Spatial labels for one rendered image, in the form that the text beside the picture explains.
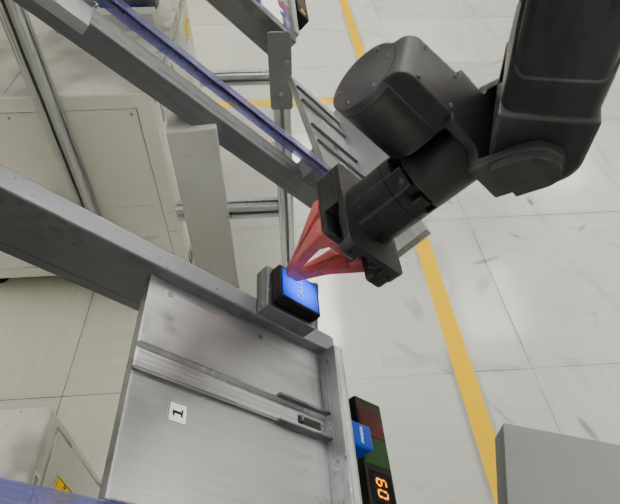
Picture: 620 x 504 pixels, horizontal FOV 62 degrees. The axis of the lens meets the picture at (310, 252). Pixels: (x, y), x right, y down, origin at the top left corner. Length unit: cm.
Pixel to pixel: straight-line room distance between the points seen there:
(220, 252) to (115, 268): 34
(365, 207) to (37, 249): 26
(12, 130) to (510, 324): 135
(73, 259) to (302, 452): 24
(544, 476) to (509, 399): 78
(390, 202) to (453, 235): 137
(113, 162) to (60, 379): 57
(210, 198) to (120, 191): 71
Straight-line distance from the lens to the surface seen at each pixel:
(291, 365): 49
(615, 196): 217
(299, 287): 49
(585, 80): 33
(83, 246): 44
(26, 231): 44
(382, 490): 54
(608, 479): 68
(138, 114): 126
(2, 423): 70
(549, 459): 66
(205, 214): 72
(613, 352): 162
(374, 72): 37
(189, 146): 66
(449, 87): 37
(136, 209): 143
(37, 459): 66
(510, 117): 34
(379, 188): 41
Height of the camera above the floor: 116
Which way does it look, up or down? 44 degrees down
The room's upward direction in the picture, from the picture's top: straight up
